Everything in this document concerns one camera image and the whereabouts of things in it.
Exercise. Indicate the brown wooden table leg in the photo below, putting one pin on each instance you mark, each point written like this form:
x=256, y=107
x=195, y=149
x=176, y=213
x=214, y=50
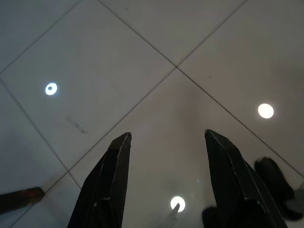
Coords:
x=21, y=198

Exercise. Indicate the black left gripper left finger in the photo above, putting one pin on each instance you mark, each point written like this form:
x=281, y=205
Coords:
x=107, y=185

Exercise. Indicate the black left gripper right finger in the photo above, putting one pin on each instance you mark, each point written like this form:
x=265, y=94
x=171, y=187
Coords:
x=230, y=175

